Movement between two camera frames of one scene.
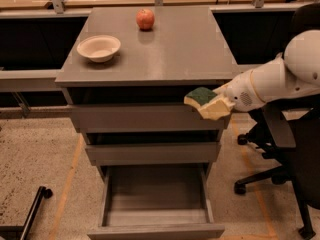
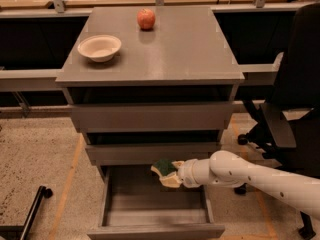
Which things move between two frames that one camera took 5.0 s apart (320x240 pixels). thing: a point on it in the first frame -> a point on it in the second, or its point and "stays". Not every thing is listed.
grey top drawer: (142, 118) stays
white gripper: (240, 91) -> (185, 174)
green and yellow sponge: (198, 96) -> (164, 167)
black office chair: (288, 133) stays
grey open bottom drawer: (156, 202) stays
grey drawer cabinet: (125, 78) stays
